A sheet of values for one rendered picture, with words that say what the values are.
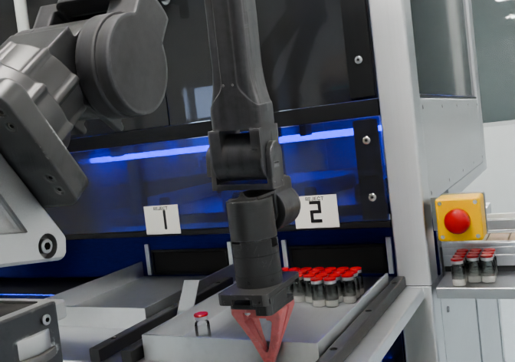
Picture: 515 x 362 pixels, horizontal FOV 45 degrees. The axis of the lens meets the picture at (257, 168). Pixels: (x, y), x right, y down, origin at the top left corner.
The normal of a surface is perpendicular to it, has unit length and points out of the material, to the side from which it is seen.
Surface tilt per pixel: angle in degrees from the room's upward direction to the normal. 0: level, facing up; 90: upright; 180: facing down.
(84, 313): 90
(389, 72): 90
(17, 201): 90
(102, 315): 90
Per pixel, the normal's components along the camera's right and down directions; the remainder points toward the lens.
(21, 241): 0.89, -0.08
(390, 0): -0.43, 0.10
